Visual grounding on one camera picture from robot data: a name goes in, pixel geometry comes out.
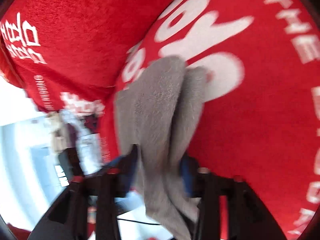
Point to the red sofa seat cover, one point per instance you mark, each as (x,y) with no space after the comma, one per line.
(261,116)

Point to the red sofa back cushion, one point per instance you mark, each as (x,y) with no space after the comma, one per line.
(70,52)

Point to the grey knit sweater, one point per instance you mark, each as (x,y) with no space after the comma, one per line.
(160,112)

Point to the clothes pile beside sofa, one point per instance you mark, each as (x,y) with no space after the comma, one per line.
(75,142)

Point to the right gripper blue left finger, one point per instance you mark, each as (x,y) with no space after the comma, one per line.
(121,171)

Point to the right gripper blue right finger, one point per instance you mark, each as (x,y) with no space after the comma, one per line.
(188,170)

